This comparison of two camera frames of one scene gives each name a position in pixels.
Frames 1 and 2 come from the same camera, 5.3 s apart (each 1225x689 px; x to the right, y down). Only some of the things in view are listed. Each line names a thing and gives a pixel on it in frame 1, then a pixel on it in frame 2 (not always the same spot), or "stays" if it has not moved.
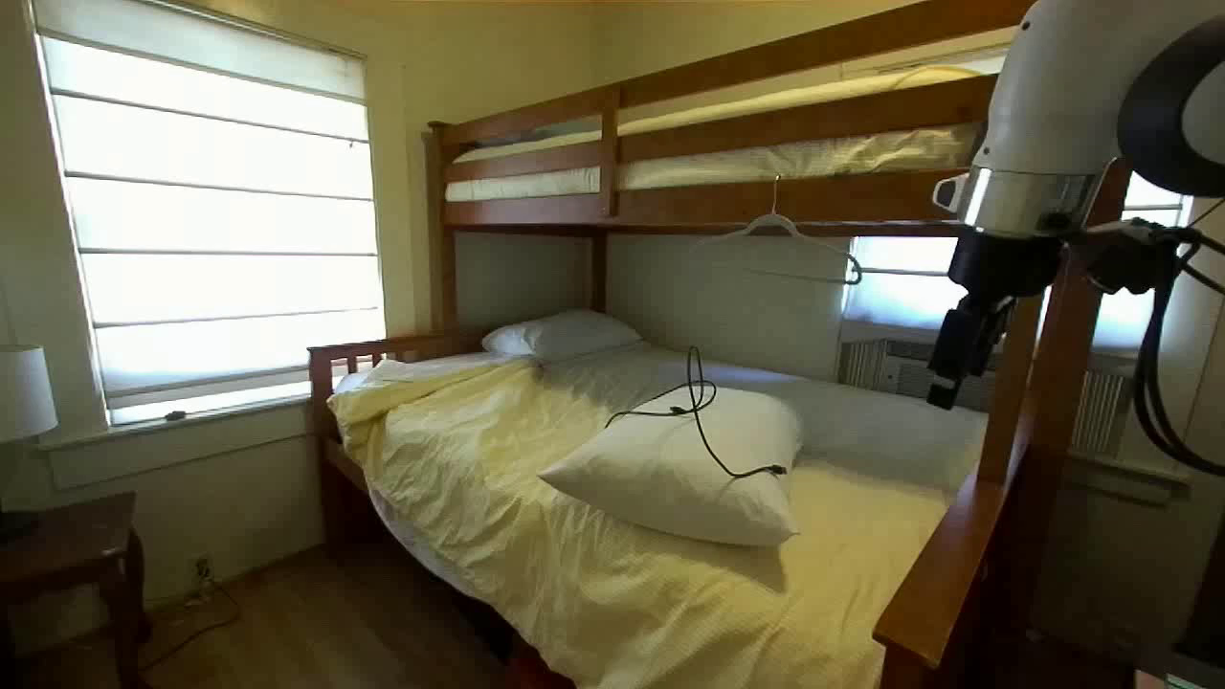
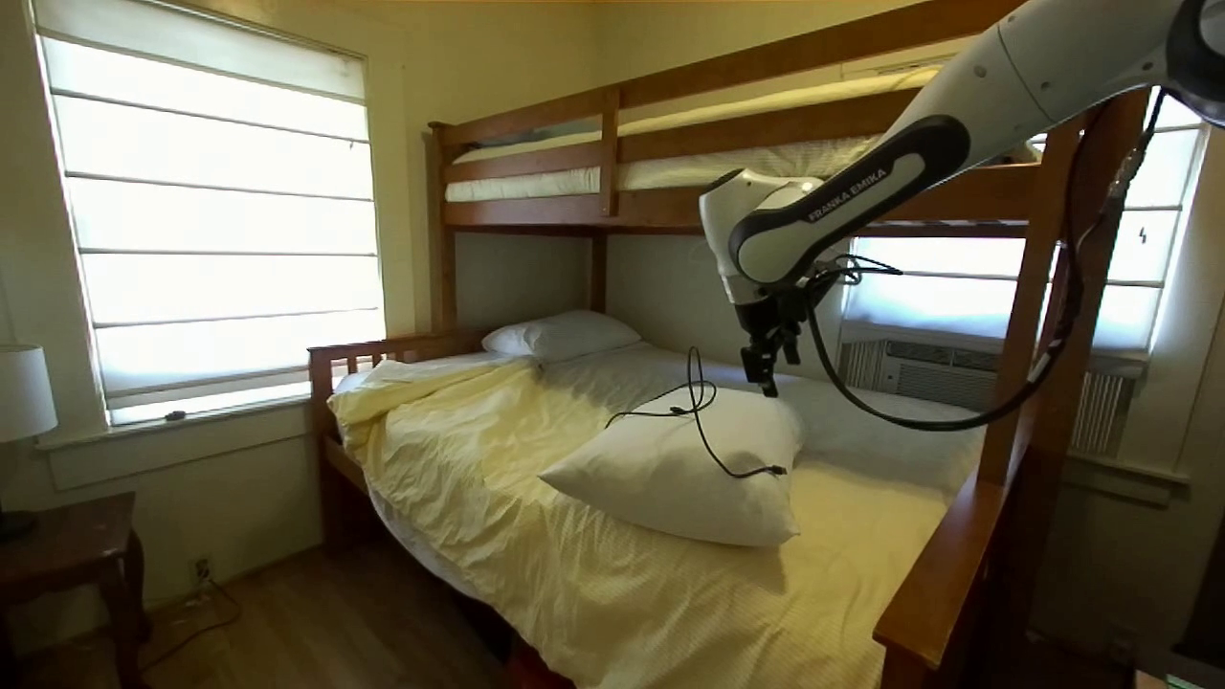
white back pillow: (574, 332) stays
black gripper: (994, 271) → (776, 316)
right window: (905, 284) stays
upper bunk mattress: (749, 160) stays
